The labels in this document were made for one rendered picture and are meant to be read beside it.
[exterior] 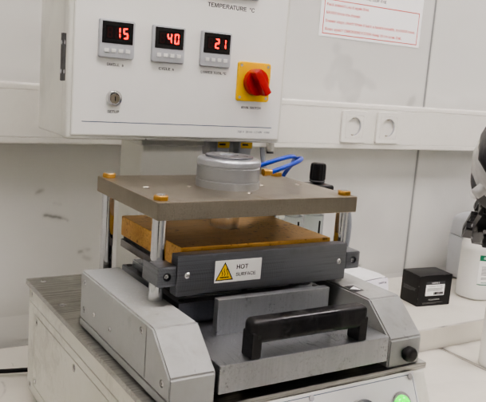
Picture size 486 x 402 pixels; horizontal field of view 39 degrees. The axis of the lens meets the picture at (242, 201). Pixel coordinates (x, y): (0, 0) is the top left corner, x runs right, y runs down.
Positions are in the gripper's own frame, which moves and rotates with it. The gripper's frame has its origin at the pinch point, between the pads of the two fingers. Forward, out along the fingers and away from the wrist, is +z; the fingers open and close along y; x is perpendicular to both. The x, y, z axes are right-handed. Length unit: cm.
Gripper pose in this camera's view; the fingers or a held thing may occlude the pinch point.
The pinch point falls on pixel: (478, 226)
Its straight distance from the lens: 93.8
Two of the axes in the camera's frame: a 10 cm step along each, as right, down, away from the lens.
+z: 1.4, 3.1, 9.4
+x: 9.7, 1.5, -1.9
